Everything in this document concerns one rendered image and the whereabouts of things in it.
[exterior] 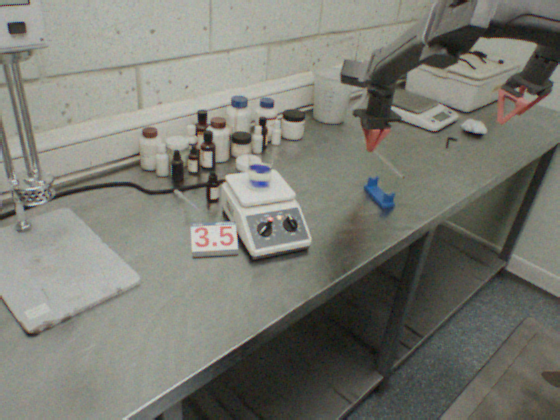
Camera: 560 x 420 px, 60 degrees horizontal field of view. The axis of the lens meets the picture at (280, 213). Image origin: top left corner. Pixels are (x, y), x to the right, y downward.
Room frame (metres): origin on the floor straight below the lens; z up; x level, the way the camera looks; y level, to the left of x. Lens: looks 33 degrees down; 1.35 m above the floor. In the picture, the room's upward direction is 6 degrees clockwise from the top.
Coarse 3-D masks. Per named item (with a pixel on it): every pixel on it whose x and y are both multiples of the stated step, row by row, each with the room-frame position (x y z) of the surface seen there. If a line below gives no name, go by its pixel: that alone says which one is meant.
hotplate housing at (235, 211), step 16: (224, 192) 0.89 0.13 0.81; (224, 208) 0.89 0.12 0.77; (240, 208) 0.82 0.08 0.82; (256, 208) 0.82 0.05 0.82; (272, 208) 0.83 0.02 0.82; (288, 208) 0.84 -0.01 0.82; (240, 224) 0.80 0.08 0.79; (304, 224) 0.82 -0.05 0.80; (304, 240) 0.79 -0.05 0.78; (256, 256) 0.75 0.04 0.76
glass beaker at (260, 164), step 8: (256, 152) 0.90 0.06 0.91; (264, 152) 0.91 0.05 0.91; (256, 160) 0.90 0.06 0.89; (264, 160) 0.90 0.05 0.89; (272, 160) 0.87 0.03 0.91; (248, 168) 0.87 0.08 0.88; (256, 168) 0.86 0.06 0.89; (264, 168) 0.86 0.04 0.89; (272, 168) 0.88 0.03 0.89; (248, 176) 0.87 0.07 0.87; (256, 176) 0.86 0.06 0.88; (264, 176) 0.86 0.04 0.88; (248, 184) 0.87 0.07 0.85; (256, 184) 0.86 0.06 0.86; (264, 184) 0.86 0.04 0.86
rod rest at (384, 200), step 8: (376, 176) 1.08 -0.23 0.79; (368, 184) 1.07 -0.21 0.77; (376, 184) 1.08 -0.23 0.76; (368, 192) 1.05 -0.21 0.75; (376, 192) 1.05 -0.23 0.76; (384, 192) 1.05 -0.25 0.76; (376, 200) 1.02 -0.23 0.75; (384, 200) 1.00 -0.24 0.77; (392, 200) 1.01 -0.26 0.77; (384, 208) 0.99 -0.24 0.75
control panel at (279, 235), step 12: (252, 216) 0.80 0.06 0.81; (264, 216) 0.81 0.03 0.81; (276, 216) 0.82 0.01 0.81; (300, 216) 0.83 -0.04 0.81; (252, 228) 0.78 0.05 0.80; (276, 228) 0.79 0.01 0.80; (300, 228) 0.81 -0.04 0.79; (252, 240) 0.76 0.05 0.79; (264, 240) 0.76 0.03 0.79; (276, 240) 0.77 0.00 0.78; (288, 240) 0.78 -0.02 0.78
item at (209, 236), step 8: (200, 232) 0.78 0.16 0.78; (208, 232) 0.78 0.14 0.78; (216, 232) 0.79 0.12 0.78; (224, 232) 0.79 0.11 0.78; (232, 232) 0.79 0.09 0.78; (200, 240) 0.77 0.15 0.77; (208, 240) 0.77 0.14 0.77; (216, 240) 0.77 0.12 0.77; (224, 240) 0.78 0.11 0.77; (232, 240) 0.78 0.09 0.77
